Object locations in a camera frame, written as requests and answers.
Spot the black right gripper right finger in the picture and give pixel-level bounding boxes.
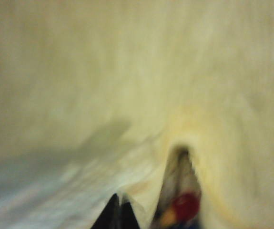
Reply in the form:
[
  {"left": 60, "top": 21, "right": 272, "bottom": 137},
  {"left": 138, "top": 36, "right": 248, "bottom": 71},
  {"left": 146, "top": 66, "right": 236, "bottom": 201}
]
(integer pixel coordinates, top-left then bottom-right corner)
[{"left": 122, "top": 201, "right": 140, "bottom": 229}]

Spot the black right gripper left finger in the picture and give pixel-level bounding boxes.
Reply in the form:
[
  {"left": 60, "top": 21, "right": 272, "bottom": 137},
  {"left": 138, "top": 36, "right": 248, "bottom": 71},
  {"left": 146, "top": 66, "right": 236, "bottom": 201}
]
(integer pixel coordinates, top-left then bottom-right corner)
[{"left": 91, "top": 193, "right": 122, "bottom": 229}]

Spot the white cloth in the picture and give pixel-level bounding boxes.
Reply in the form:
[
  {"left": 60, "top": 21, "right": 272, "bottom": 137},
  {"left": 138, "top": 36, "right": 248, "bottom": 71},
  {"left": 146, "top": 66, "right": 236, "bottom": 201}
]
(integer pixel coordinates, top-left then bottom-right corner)
[{"left": 0, "top": 0, "right": 274, "bottom": 229}]

